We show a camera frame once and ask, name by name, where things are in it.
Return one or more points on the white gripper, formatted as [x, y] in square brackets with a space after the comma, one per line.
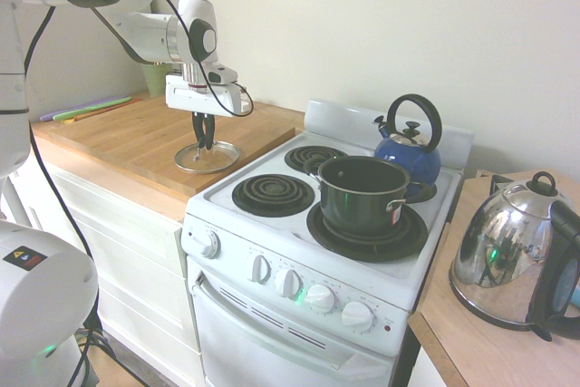
[199, 99]

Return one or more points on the glass pot lid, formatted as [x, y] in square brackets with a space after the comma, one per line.
[223, 156]

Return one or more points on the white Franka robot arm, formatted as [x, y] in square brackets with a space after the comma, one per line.
[149, 33]

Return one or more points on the dark green cooking pot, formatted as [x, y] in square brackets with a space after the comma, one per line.
[358, 210]

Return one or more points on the wooden butcher block board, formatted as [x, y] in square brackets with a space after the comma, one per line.
[136, 133]

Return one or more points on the light green cup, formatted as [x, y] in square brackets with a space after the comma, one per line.
[154, 81]

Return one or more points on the colourful utensils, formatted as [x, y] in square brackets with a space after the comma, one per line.
[90, 104]

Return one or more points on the white stove knob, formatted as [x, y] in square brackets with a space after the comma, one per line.
[288, 283]
[209, 244]
[320, 298]
[259, 268]
[358, 314]

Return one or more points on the white coil-burner electric stove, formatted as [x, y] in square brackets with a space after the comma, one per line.
[240, 242]

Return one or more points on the green knife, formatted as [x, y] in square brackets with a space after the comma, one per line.
[81, 112]

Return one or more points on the white kitchen cabinet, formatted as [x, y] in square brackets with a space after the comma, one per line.
[136, 260]

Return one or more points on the blue stovetop kettle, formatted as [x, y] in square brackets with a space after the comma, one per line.
[412, 160]

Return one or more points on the large black coil burner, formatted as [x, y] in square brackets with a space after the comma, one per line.
[410, 233]

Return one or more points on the dark box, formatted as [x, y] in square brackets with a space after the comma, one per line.
[500, 184]

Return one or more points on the stainless steel electric kettle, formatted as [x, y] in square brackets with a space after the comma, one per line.
[498, 242]

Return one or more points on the light blue object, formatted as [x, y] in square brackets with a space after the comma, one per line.
[576, 295]

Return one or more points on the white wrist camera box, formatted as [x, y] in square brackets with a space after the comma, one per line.
[222, 74]

